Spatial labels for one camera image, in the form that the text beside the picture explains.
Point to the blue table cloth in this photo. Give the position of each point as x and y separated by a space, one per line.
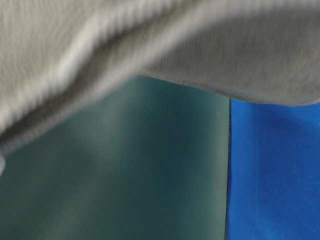
273 186

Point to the large grey towel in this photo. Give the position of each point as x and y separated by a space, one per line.
57 56

